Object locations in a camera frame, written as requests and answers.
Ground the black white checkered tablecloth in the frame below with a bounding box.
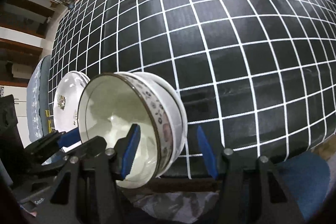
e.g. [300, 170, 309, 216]
[48, 0, 335, 178]

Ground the grey embroidered cushion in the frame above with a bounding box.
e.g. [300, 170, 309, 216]
[26, 55, 51, 142]

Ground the plain white bowl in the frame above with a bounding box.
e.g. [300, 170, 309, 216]
[119, 72, 182, 176]

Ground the white bluish bowl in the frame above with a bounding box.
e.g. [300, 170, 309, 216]
[136, 71, 189, 162]

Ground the brown floral white plate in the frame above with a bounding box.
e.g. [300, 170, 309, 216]
[53, 71, 90, 132]

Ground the green patterned bowl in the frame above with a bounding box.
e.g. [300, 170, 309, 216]
[77, 73, 159, 189]

